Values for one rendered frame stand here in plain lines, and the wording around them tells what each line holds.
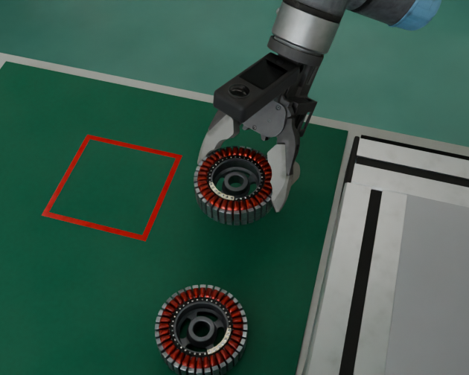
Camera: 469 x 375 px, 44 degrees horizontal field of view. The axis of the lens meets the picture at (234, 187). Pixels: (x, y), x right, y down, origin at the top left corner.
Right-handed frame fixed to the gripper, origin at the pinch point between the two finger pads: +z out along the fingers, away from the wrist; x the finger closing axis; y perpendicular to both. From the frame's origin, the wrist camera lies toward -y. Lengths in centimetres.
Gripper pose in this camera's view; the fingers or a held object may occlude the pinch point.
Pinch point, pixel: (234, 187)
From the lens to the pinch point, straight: 77.3
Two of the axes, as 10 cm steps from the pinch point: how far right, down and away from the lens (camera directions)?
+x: -7.9, -4.8, 3.9
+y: 5.1, -1.7, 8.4
